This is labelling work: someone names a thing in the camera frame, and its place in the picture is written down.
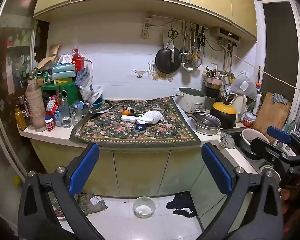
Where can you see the white kettle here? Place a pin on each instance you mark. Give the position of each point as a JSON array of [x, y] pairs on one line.
[[239, 103]]

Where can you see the clear glass bottle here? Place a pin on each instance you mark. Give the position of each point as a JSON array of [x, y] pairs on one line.
[[65, 114]]

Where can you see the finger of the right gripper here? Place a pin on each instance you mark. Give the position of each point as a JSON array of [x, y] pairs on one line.
[[269, 153], [280, 135]]

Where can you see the red carton with straw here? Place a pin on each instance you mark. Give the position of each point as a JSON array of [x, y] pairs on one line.
[[77, 60]]

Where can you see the white box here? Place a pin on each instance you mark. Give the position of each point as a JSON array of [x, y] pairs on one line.
[[128, 118]]

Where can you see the white rice cooker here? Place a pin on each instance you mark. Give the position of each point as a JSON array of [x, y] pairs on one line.
[[190, 100]]

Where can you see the white bowl in sink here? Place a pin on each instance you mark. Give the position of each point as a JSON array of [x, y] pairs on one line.
[[248, 135]]

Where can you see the stainless steel basin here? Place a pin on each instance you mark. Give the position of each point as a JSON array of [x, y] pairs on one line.
[[206, 124]]

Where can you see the hanging ladle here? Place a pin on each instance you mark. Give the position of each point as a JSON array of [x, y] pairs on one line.
[[187, 56]]

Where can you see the yellow oil bottle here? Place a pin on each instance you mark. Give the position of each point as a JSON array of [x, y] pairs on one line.
[[21, 123]]

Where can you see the plastic bag with blue print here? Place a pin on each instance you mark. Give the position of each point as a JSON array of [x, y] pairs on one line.
[[84, 82]]

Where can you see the white red pill bottle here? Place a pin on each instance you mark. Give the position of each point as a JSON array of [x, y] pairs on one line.
[[49, 123]]

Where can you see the grey dish scrubber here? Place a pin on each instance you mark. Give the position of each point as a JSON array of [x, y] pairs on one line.
[[226, 141]]

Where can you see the teal tissue boxes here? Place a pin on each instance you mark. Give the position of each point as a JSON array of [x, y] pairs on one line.
[[63, 71]]

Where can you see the clear glass cup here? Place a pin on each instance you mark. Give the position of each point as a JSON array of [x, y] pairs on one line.
[[75, 113]]

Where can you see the black cloth on floor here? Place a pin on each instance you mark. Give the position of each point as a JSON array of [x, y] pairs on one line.
[[183, 205]]

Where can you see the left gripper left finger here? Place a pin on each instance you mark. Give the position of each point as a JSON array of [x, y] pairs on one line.
[[36, 217]]

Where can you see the white perforated lid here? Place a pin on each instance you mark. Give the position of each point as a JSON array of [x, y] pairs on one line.
[[95, 95]]

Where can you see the blue round tin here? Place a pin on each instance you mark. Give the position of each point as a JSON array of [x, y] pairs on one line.
[[140, 127]]

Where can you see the hanging scissors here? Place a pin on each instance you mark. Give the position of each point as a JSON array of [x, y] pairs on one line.
[[172, 34]]

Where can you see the blue plastic bowl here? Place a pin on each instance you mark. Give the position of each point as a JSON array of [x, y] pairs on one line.
[[98, 103]]

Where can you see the small brown medicine bottle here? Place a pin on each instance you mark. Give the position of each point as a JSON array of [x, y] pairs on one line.
[[131, 110]]

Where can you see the green storage box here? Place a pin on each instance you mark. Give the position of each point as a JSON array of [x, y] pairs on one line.
[[68, 90]]

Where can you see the floral green table mat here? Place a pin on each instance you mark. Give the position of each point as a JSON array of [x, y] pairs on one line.
[[105, 127]]

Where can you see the grey face mask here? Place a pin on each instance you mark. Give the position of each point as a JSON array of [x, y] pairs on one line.
[[243, 85]]

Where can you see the pink utensil holder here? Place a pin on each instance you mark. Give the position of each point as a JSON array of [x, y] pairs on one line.
[[212, 80]]

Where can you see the clear plastic bowl on floor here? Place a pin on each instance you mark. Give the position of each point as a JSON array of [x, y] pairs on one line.
[[144, 207]]

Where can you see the wooden cutting board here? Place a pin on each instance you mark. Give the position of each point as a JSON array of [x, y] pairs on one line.
[[271, 114]]

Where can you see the dark green glass bottle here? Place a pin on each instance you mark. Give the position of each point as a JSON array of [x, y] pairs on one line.
[[136, 114]]

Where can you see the yellow black pot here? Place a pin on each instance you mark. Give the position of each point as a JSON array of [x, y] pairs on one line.
[[225, 113]]

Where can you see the orange fruit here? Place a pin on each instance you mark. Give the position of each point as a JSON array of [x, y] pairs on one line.
[[126, 112]]

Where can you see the black hanging wok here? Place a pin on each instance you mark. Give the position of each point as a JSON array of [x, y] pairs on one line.
[[168, 61]]

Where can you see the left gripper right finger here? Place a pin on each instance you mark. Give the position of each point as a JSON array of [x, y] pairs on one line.
[[263, 218]]

